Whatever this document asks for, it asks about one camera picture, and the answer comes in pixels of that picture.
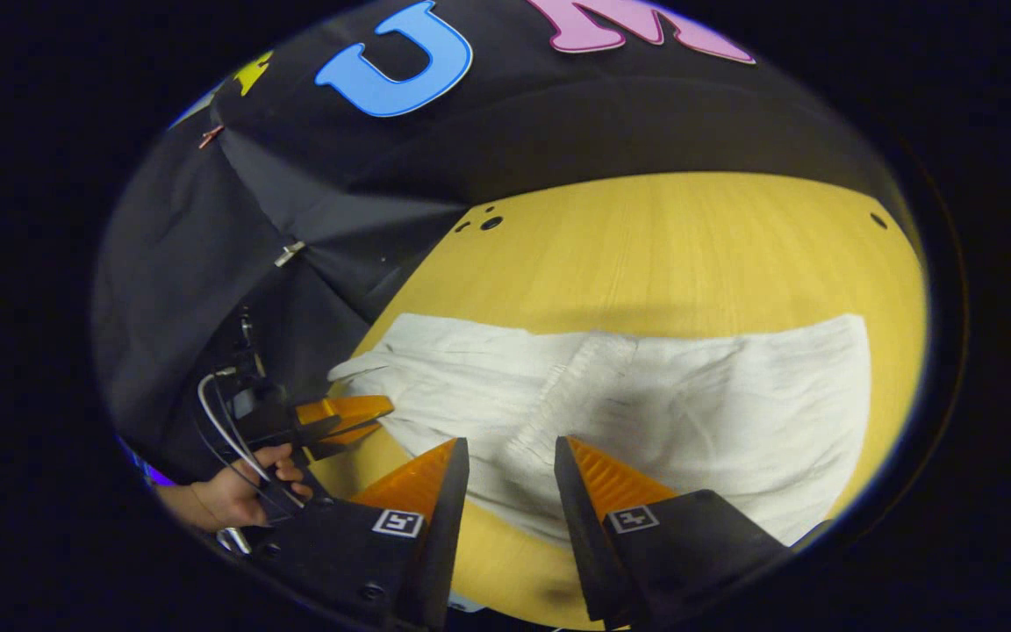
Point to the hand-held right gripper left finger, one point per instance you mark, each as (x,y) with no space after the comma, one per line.
(448,527)

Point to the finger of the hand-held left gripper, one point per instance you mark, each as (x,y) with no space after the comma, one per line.
(343,434)
(352,408)

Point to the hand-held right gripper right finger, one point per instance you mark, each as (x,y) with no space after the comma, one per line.
(580,527)

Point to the white jeans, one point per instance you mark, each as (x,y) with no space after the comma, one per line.
(716,412)

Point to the white cloth clip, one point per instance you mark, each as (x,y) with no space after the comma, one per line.
(289,254)

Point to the copper cloth clip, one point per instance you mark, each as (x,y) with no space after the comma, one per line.
(211,136)

